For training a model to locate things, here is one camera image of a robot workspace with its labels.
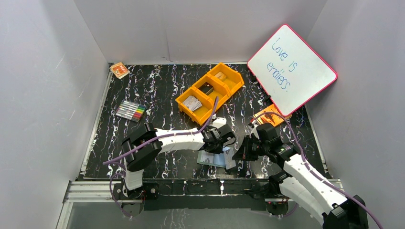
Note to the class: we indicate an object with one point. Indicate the black card stack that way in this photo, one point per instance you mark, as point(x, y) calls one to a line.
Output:
point(206, 88)

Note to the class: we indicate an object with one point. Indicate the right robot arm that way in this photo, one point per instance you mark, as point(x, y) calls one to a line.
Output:
point(300, 181)

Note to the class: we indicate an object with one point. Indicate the green card holder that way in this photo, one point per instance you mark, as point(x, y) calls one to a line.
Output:
point(223, 160)

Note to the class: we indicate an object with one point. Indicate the silver card stack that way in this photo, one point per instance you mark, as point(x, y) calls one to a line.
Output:
point(192, 103)

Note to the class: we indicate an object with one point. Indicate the small orange card box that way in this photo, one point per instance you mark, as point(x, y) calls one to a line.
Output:
point(119, 70)

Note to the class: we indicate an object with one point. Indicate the pink-framed whiteboard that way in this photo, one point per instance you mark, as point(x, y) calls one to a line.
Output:
point(290, 71)

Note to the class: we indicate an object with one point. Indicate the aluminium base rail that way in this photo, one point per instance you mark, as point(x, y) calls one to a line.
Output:
point(103, 190)

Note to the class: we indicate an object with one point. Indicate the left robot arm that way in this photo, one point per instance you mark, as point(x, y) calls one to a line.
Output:
point(148, 142)

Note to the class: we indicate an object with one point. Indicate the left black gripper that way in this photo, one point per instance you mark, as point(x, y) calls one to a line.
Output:
point(222, 139)

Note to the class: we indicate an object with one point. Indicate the gold card stack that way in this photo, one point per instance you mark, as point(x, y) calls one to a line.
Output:
point(221, 76)

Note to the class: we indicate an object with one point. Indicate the yellow three-compartment bin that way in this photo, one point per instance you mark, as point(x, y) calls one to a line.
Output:
point(222, 92)

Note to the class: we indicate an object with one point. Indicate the silver credit card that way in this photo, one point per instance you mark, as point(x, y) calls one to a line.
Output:
point(228, 157)
point(206, 158)

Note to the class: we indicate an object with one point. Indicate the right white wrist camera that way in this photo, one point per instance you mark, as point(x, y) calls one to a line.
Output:
point(253, 131)

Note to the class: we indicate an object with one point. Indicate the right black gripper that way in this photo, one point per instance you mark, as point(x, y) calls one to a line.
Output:
point(243, 152)

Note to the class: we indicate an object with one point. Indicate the pack of coloured markers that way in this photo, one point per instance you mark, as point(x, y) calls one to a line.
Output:
point(130, 110)

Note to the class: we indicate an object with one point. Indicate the orange book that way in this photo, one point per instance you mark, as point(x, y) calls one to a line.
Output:
point(261, 117)

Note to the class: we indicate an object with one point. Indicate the black mounting plate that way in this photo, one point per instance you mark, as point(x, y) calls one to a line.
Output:
point(278, 207)

